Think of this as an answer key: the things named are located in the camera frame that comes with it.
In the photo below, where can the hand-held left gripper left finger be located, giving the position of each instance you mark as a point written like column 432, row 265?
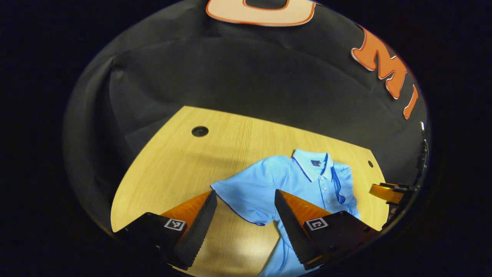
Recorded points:
column 196, row 231

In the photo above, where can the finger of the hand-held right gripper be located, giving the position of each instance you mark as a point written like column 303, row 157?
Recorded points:
column 386, row 192

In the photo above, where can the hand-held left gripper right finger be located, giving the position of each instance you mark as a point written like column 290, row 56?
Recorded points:
column 294, row 231

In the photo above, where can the light blue polo T-shirt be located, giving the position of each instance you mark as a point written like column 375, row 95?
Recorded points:
column 269, row 181

